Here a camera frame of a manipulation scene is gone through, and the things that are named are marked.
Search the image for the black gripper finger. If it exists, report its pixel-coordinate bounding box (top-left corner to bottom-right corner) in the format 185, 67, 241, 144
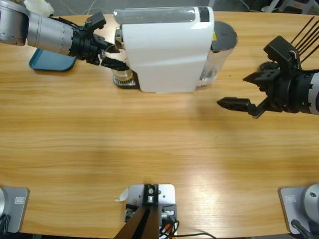
243, 68, 281, 84
216, 96, 271, 120
100, 56, 130, 72
101, 39, 121, 53

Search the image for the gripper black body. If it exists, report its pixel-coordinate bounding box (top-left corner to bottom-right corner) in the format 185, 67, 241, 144
258, 68, 301, 113
70, 26, 110, 66

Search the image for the clear drinking glass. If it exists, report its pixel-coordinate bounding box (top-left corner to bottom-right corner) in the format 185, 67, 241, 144
104, 47, 135, 84

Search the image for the white capsule coffee machine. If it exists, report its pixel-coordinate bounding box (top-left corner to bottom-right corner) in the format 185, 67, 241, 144
112, 6, 239, 95

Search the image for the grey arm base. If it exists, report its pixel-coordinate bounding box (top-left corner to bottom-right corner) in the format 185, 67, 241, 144
0, 186, 30, 234
278, 183, 319, 236

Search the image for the teal plastic tray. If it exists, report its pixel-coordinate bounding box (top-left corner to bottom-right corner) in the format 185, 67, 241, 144
28, 48, 77, 72

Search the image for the black capsule holder with rods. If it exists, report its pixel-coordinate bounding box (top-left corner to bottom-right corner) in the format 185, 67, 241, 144
259, 16, 319, 73

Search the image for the white foam block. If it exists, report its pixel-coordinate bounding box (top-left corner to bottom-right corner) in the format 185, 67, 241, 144
23, 0, 55, 16

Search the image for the white paper tab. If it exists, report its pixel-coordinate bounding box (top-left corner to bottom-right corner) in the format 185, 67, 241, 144
114, 188, 130, 202

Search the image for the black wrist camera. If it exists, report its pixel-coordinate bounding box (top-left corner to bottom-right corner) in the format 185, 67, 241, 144
84, 11, 107, 34

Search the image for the white floor cable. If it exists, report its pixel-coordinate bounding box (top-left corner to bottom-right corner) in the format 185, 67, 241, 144
61, 0, 115, 15

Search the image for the grey metal frame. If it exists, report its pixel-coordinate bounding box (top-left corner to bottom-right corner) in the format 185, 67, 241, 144
261, 0, 282, 13

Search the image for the white mount block dark post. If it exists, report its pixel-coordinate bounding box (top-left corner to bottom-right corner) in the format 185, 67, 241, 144
114, 183, 178, 239

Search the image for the black base cable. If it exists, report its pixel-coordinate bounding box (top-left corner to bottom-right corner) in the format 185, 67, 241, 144
291, 219, 312, 239
0, 214, 12, 234

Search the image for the black orange cable bundle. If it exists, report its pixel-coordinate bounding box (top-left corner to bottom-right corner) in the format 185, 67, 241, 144
159, 218, 217, 239

